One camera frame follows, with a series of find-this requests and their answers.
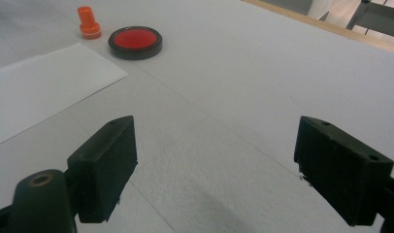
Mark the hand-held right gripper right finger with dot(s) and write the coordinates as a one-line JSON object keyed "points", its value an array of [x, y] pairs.
{"points": [[344, 171]]}

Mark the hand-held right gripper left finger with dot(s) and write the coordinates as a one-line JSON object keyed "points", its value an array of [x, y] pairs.
{"points": [[103, 168]]}

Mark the round red ink pad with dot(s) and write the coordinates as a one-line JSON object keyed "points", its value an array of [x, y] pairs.
{"points": [[135, 39]]}

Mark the orange stamp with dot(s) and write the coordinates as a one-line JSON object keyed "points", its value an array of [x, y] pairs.
{"points": [[88, 22]]}

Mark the white paper sheet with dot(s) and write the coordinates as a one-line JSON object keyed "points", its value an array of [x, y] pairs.
{"points": [[39, 93]]}

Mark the white table cover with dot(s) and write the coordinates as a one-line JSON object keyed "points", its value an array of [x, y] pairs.
{"points": [[234, 81]]}

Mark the white metal desk frame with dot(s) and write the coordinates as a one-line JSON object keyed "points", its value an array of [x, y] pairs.
{"points": [[379, 16]]}

